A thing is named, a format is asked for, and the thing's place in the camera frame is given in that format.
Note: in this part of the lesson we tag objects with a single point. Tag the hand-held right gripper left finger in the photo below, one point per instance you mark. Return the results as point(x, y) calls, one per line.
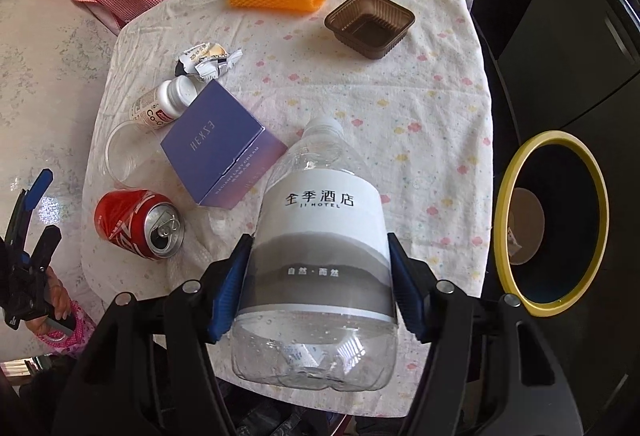
point(227, 288)

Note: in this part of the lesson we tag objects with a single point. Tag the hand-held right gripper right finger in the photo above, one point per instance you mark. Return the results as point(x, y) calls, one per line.
point(406, 291)

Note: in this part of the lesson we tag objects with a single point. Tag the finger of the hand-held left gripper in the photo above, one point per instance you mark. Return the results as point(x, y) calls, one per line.
point(36, 190)
point(44, 243)

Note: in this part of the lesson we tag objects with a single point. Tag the red soda can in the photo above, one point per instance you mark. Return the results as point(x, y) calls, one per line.
point(127, 216)

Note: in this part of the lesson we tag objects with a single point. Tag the clear plastic cup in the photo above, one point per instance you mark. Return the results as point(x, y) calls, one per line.
point(125, 158)

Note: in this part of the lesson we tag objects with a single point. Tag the clear plastic water bottle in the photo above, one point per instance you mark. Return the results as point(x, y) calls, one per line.
point(320, 226)

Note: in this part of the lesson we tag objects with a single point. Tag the yellow-rimmed trash bin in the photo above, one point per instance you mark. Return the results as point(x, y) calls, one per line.
point(506, 196)

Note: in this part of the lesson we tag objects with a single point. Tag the purple cardboard box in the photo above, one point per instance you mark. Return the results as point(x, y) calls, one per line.
point(215, 140)

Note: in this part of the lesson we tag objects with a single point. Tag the brown plastic tray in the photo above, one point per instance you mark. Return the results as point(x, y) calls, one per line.
point(370, 25)

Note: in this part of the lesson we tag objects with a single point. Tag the person's left hand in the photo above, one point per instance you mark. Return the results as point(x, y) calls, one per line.
point(59, 298)

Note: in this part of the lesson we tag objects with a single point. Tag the white supplement bottle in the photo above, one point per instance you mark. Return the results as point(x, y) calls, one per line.
point(160, 103)

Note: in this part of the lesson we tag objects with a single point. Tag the floral white tablecloth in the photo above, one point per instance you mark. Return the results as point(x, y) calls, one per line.
point(400, 115)

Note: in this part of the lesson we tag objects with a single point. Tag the crumpled foil wrapper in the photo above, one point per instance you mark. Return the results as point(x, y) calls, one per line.
point(205, 63)

